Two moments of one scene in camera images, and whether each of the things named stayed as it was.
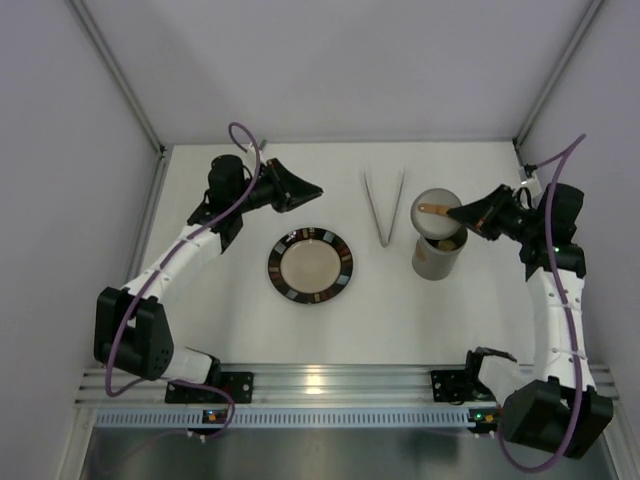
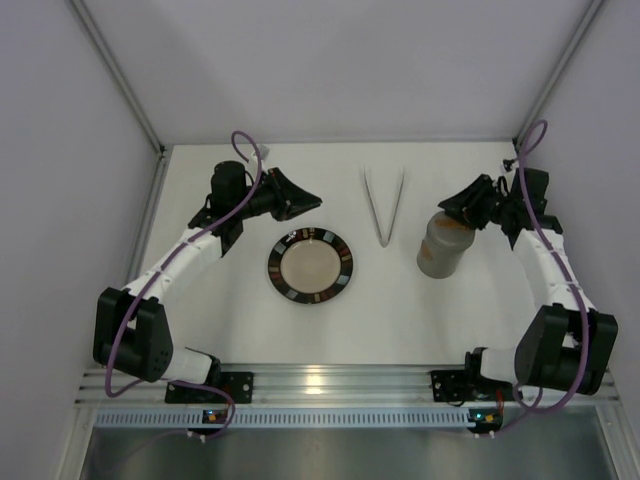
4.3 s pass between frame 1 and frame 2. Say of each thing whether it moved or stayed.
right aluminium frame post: stayed
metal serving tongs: stayed
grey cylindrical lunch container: stayed
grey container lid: moved
